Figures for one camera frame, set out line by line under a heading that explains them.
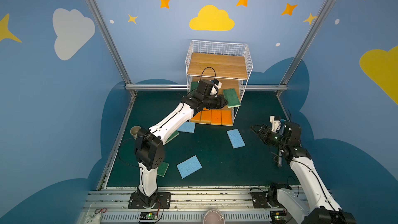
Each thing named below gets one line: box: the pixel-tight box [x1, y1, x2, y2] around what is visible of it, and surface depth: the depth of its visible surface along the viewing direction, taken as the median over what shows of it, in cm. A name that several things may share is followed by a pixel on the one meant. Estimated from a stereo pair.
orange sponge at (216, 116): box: [210, 109, 222, 125], surface depth 106 cm
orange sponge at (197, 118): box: [190, 110, 202, 123], surface depth 106 cm
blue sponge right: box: [226, 128, 246, 149], surface depth 98 cm
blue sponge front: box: [176, 155, 203, 179], surface depth 86 cm
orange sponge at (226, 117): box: [220, 109, 233, 126], surface depth 106 cm
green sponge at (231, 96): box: [222, 88, 241, 109], surface depth 84 cm
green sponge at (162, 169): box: [156, 161, 170, 177], surface depth 85 cm
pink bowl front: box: [203, 208, 225, 224], surface depth 72 cm
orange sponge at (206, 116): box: [200, 109, 212, 124], surface depth 106 cm
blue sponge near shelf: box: [177, 121, 196, 134], surface depth 102 cm
